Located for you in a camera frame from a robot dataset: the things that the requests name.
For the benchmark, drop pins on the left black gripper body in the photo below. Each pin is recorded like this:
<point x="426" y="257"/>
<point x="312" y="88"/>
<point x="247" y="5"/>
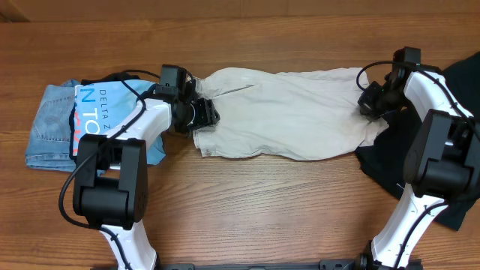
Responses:
<point x="202" y="115"/>

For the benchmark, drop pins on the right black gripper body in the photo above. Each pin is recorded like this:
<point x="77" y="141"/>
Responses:
<point x="368" y="100"/>

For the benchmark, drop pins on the beige khaki shorts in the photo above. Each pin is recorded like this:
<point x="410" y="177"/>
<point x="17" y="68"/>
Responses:
<point x="305" y="116"/>

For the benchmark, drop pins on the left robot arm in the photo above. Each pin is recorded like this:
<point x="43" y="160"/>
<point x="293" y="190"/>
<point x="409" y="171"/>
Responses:
<point x="110" y="182"/>

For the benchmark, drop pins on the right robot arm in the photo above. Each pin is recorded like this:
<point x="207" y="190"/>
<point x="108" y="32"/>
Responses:
<point x="441" y="166"/>

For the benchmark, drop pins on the folded light blue t-shirt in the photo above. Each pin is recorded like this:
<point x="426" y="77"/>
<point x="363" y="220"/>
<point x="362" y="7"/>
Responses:
<point x="101" y="108"/>

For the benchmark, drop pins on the folded blue denim jeans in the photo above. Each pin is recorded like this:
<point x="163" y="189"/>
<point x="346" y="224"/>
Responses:
<point x="49" y="146"/>

